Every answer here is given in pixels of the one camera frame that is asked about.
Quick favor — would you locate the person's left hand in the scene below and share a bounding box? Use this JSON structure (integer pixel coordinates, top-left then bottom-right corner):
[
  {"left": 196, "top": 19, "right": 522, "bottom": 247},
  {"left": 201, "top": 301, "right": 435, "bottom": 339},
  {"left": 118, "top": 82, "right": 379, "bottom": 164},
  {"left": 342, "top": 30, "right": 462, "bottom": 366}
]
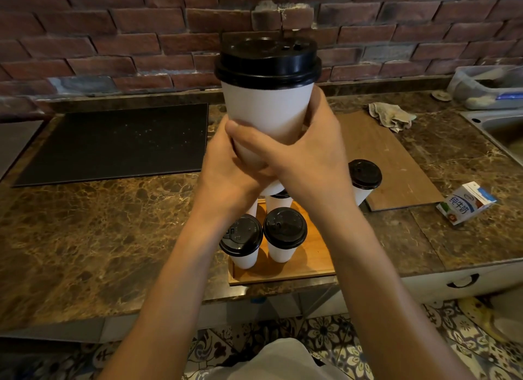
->
[{"left": 192, "top": 114, "right": 279, "bottom": 227}]

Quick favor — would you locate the person's right hand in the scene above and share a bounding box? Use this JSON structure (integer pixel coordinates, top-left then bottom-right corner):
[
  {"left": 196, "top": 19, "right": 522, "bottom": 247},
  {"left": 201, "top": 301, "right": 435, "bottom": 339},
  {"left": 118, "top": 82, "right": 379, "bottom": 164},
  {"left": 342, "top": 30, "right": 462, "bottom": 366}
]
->
[{"left": 224, "top": 85, "right": 357, "bottom": 215}]

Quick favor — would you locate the square wooden tray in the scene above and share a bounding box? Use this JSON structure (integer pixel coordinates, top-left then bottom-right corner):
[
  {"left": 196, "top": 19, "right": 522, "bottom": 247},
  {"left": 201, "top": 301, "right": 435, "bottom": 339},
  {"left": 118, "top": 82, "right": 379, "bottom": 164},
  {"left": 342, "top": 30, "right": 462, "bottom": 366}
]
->
[{"left": 228, "top": 200, "right": 337, "bottom": 287}]

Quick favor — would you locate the person's left forearm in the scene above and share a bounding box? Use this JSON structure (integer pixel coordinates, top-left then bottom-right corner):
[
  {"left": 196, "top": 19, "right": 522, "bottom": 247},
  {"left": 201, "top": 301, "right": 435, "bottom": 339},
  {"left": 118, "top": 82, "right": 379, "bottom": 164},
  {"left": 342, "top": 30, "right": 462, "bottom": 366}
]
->
[{"left": 98, "top": 210, "right": 246, "bottom": 380}]

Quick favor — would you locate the person's right forearm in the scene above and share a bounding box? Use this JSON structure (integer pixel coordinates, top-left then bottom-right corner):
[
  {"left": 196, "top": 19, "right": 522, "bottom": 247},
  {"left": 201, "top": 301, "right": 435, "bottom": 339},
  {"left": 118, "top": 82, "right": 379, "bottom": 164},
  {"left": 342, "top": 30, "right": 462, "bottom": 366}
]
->
[{"left": 310, "top": 200, "right": 477, "bottom": 380}]

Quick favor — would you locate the person's light grey clothing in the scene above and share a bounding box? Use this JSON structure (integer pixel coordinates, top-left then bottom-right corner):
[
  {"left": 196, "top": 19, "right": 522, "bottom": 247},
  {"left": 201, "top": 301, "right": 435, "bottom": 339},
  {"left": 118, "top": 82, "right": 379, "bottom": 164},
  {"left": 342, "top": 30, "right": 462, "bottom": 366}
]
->
[{"left": 202, "top": 337, "right": 352, "bottom": 380}]

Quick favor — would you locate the brown flat board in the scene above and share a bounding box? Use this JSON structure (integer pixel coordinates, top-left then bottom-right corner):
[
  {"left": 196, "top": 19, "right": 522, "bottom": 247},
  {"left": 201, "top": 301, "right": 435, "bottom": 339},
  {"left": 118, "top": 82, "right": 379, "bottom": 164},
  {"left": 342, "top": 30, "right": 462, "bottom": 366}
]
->
[{"left": 335, "top": 110, "right": 445, "bottom": 213}]

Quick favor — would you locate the crumpled beige rag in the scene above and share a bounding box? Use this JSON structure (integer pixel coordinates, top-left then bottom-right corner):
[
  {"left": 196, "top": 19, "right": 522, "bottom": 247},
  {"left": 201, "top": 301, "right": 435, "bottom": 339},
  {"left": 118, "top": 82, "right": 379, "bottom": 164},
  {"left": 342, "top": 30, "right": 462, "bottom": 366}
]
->
[{"left": 368, "top": 101, "right": 418, "bottom": 134}]

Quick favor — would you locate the black rubber mat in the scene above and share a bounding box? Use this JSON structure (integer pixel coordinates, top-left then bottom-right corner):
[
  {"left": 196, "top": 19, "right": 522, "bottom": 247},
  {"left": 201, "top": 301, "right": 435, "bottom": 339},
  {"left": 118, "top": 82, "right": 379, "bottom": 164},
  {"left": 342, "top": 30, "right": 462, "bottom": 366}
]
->
[{"left": 13, "top": 102, "right": 209, "bottom": 188}]

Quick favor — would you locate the white blue milk carton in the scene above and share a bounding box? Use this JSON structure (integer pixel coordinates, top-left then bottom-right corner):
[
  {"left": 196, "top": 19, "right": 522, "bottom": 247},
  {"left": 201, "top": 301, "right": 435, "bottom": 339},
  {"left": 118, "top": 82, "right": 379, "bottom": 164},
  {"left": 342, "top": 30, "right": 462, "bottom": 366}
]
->
[{"left": 436, "top": 180, "right": 498, "bottom": 226}]

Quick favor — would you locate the clear plastic container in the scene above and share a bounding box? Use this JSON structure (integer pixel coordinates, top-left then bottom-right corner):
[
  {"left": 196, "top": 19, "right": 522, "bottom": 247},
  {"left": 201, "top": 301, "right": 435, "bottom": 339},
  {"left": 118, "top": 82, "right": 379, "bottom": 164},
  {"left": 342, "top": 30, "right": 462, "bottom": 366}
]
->
[{"left": 446, "top": 64, "right": 523, "bottom": 111}]

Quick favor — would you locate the steel sink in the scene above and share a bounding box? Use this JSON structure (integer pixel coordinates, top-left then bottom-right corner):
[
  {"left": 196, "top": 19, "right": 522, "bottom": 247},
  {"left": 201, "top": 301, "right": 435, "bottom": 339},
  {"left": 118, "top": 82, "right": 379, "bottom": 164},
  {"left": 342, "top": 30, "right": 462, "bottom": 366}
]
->
[{"left": 459, "top": 108, "right": 523, "bottom": 167}]

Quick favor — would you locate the grey metal panel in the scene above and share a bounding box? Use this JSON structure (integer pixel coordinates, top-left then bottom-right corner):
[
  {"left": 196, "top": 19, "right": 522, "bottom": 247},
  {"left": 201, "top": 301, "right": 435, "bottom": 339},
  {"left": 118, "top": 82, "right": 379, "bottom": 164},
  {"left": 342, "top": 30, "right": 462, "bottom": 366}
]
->
[{"left": 0, "top": 120, "right": 45, "bottom": 181}]

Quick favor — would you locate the white drawer front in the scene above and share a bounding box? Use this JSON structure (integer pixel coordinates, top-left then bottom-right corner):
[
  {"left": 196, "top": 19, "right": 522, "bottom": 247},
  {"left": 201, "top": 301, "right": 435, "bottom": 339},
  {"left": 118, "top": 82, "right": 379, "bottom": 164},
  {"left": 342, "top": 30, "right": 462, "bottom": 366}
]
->
[{"left": 402, "top": 261, "right": 523, "bottom": 305}]

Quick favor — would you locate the yellow slipper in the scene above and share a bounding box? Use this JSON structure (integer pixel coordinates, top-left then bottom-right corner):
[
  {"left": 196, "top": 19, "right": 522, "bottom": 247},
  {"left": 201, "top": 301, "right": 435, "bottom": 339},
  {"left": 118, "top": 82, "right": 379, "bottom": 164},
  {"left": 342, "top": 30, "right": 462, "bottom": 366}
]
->
[{"left": 457, "top": 297, "right": 509, "bottom": 345}]

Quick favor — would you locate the white plastic bag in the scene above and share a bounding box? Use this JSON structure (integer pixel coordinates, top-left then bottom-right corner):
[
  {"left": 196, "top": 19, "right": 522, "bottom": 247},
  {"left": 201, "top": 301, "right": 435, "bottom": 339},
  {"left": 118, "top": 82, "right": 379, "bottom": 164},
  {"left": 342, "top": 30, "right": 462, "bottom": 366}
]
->
[{"left": 490, "top": 287, "right": 523, "bottom": 345}]

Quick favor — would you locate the black drawer handle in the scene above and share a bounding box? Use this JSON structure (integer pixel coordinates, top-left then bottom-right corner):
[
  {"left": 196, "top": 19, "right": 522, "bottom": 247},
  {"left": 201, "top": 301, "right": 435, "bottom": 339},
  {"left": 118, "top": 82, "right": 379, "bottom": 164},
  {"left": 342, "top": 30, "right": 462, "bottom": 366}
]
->
[{"left": 446, "top": 273, "right": 481, "bottom": 289}]

